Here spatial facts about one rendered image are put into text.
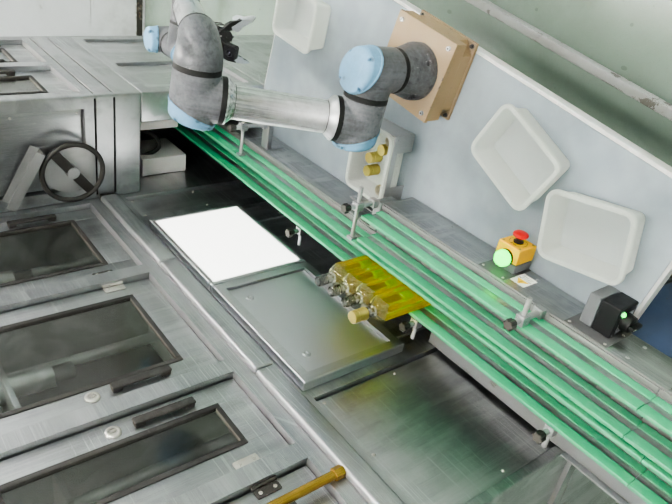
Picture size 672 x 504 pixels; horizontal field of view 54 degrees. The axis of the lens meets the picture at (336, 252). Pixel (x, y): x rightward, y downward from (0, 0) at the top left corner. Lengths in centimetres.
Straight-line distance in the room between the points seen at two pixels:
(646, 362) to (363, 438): 65
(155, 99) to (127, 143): 18
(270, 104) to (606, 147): 79
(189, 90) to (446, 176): 76
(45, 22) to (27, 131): 289
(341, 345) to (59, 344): 72
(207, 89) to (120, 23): 375
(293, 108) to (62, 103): 89
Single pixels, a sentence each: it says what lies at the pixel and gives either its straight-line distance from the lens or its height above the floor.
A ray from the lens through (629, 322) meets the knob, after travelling 160.
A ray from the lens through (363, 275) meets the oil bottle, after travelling 180.
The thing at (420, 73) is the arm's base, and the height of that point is 90.
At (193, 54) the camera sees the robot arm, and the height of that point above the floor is 143.
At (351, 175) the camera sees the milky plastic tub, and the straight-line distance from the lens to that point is 210.
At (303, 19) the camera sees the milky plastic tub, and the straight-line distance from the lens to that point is 237.
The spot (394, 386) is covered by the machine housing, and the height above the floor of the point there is 109.
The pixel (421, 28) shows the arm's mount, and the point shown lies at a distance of 183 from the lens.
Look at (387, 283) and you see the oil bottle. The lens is 178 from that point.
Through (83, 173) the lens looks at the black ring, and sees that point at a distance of 240.
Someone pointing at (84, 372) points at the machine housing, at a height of 174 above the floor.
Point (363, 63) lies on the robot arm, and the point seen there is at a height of 107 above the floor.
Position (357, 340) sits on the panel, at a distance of 181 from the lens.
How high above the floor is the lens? 215
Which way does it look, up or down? 36 degrees down
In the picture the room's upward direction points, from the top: 104 degrees counter-clockwise
